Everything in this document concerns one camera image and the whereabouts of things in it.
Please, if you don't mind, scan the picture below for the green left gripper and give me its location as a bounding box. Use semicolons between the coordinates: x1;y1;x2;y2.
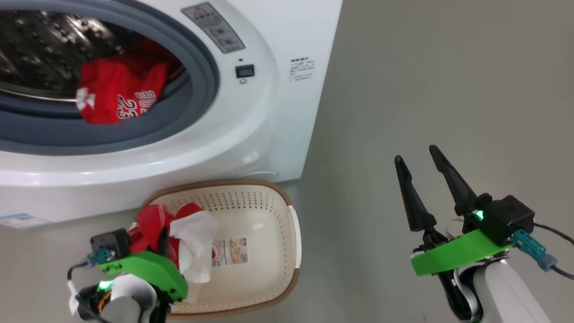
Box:
98;226;189;302

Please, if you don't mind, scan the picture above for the teal cable connector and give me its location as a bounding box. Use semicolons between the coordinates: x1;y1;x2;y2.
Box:
511;229;559;272
88;248;113;266

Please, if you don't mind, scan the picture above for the cream perforated laundry basket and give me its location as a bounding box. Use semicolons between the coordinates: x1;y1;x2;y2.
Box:
137;180;302;321

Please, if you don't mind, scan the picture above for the blue energy label sticker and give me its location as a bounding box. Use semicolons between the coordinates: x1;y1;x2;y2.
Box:
0;213;52;230

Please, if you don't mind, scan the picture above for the white front-load washing machine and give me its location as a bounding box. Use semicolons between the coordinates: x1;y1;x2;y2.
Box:
0;0;344;224

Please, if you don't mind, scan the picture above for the paper label in basket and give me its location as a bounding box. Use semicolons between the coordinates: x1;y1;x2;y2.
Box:
212;237;249;268

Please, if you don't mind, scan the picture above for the grey warning sticker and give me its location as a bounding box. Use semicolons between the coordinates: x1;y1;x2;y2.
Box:
181;2;246;54

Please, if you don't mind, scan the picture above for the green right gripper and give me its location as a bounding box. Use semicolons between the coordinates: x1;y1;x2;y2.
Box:
394;144;514;276

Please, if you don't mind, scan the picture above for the thin black cable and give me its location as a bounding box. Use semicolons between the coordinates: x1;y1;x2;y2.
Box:
67;262;93;288
533;223;574;281

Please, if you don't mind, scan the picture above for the red and white garment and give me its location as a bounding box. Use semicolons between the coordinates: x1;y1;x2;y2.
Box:
128;202;221;284

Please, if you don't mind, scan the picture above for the red jersey with white print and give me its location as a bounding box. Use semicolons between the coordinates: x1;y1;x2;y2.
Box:
75;39;185;126

